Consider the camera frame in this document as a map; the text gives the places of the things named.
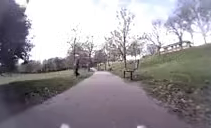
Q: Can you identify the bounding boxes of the dark leafy tree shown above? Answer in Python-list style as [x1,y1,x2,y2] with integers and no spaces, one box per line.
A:
[0,0,36,75]

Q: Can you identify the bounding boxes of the dark wooden bench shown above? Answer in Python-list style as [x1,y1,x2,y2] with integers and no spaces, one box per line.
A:
[122,59,141,81]

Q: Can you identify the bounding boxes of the distant line of trees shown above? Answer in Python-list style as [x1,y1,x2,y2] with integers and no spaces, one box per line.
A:
[17,56,76,74]

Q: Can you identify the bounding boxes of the large bare tree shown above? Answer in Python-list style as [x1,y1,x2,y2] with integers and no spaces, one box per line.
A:
[66,26,86,78]

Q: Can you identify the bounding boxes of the row of bare trees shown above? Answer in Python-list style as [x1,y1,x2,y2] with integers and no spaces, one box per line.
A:
[136,0,211,56]

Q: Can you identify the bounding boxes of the grass slope with leaves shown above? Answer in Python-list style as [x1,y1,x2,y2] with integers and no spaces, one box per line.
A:
[107,41,211,128]

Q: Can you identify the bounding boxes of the grey asphalt path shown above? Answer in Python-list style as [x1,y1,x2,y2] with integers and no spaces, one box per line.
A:
[0,70,194,128]

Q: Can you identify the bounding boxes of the tall bare tree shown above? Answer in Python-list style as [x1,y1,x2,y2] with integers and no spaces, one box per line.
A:
[107,8,137,71]

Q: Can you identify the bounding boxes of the pale low building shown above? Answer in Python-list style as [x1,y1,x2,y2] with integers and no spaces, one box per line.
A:
[157,40,194,56]

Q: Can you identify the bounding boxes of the flat grass field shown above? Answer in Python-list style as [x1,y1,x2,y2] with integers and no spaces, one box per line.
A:
[0,68,96,126]

